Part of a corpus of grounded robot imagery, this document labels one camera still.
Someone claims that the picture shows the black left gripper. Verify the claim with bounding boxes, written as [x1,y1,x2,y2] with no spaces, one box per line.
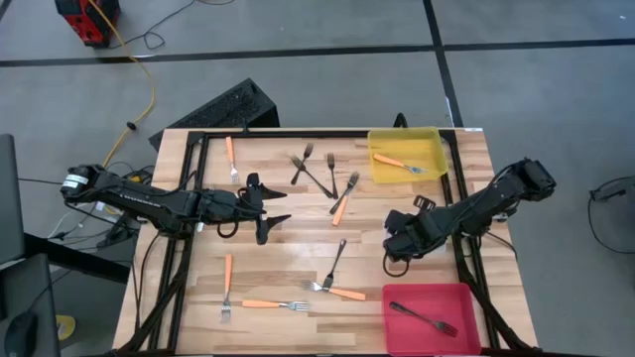
[199,172,294,247]

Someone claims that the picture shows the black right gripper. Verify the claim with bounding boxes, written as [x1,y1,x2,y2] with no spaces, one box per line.
[382,194,451,263]

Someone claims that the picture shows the orange handled fork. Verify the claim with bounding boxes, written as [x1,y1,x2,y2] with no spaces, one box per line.
[330,194,350,228]
[219,253,234,324]
[300,280,367,302]
[372,152,429,175]
[241,298,312,312]
[224,136,243,185]

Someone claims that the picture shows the yellow plastic bin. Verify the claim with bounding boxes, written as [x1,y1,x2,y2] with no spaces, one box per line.
[366,126,450,184]

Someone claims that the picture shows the red plastic bin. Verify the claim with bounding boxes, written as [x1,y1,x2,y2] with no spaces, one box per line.
[380,282,483,357]

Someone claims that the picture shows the black perforated metal box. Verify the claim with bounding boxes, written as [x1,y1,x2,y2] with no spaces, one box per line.
[148,77,282,152]

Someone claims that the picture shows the black base beam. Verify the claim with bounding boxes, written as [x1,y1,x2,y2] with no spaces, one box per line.
[22,231,132,286]

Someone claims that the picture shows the yellow round object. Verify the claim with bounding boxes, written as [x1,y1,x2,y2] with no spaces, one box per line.
[56,313,77,342]

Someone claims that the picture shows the dark grey side desk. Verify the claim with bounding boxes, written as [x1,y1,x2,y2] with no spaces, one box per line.
[0,252,62,357]

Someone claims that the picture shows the dark grey monitor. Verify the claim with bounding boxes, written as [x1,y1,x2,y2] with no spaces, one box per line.
[0,133,26,267]

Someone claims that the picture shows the red black equipment case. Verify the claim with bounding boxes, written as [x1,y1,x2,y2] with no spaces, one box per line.
[53,0,122,50]

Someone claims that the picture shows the black computer mouse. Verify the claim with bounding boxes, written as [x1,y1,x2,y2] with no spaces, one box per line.
[3,311,40,357]

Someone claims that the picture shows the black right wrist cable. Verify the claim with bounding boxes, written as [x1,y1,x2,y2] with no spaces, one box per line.
[381,251,412,279]

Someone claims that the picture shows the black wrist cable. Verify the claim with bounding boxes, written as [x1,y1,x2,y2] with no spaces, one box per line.
[216,220,241,240]
[381,251,412,279]

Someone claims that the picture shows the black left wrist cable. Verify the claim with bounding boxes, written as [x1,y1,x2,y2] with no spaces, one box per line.
[216,220,241,240]

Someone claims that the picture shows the black aluminium table frame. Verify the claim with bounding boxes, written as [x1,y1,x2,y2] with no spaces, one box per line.
[112,126,540,357]

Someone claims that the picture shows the yellow extension cable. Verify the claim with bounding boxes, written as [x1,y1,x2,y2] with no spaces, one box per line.
[87,0,158,170]

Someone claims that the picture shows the black looped floor cable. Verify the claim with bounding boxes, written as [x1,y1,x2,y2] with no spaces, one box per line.
[587,175,635,255]

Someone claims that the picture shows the white cable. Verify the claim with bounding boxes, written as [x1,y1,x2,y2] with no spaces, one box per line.
[47,210,100,242]

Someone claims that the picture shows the thin black floor cable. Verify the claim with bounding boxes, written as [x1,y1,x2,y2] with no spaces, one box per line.
[106,0,237,51]

